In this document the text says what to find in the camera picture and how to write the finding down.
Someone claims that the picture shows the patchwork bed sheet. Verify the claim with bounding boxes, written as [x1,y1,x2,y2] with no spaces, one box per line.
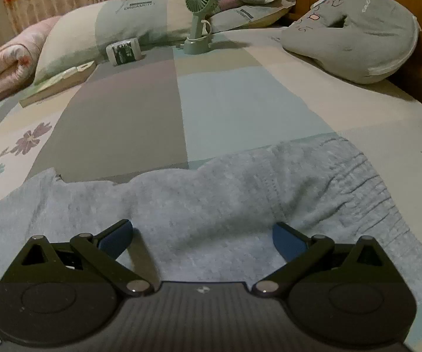
[0,29,422,351]

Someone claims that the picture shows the green paperback book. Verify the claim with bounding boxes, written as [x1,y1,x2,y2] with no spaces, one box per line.
[19,61,97,107]

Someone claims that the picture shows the grey sweatpants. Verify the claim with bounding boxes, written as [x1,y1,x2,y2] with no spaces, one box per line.
[0,134,422,304]

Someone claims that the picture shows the white earbuds case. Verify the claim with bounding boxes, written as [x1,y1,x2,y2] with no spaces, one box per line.
[62,64,91,79]

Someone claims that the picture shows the patchwork pillow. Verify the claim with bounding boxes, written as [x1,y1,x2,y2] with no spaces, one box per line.
[34,0,193,84]

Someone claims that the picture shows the folded pink quilt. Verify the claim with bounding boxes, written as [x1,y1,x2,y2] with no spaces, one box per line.
[0,16,60,101]

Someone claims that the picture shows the green white tissue pack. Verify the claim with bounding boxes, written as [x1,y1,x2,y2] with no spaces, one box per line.
[106,38,142,66]

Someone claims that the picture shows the grey plush cushion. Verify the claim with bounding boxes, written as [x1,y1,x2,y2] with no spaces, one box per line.
[281,0,420,84]

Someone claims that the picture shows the green handheld fan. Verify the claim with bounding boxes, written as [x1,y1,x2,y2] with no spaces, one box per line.
[183,0,219,55]

